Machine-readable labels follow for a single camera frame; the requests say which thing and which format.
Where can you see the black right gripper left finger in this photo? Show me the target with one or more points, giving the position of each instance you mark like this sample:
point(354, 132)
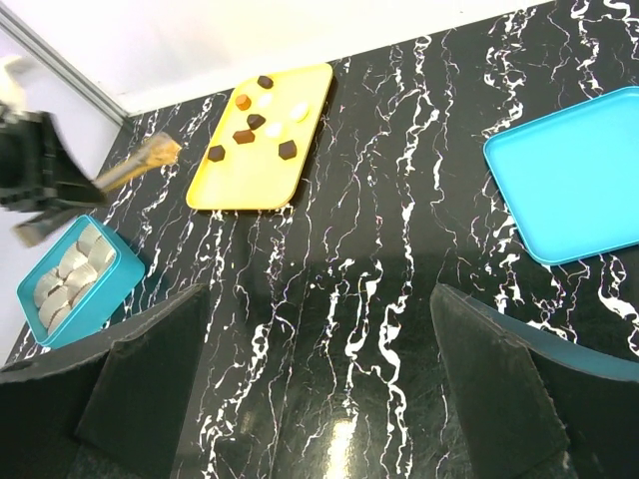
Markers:
point(122, 393)

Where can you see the white chocolate round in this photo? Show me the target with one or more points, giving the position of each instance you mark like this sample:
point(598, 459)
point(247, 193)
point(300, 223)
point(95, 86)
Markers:
point(274, 130)

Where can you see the dark chocolate top piece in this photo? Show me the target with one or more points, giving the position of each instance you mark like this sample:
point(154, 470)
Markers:
point(254, 121)

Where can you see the dark chocolate edge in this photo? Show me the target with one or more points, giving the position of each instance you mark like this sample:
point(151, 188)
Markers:
point(216, 153)

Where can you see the blue tin lid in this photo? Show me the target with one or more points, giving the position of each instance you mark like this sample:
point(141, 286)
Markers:
point(570, 178)

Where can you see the metal tongs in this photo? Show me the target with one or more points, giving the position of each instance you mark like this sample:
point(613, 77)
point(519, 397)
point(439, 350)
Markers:
point(156, 151)

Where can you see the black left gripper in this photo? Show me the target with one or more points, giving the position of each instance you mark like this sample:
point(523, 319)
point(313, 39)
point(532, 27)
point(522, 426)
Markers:
point(37, 172)

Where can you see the white chocolate top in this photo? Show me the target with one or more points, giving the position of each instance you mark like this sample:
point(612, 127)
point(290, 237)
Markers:
point(300, 111)

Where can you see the brown chocolate block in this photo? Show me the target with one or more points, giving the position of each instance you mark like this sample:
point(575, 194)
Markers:
point(242, 137)

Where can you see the dark chocolate topmost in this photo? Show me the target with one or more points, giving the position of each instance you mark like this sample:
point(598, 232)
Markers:
point(265, 82)

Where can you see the blue chocolate tin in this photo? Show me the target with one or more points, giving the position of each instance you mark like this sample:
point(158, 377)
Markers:
point(76, 286)

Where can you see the dark chocolate square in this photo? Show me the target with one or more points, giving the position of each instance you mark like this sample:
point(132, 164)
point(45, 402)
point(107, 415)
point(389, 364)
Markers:
point(287, 150)

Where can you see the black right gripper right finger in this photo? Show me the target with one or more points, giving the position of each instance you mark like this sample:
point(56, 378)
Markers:
point(530, 404)

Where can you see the yellow tray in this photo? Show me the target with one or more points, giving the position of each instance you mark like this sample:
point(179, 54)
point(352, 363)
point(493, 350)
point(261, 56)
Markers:
point(252, 177)

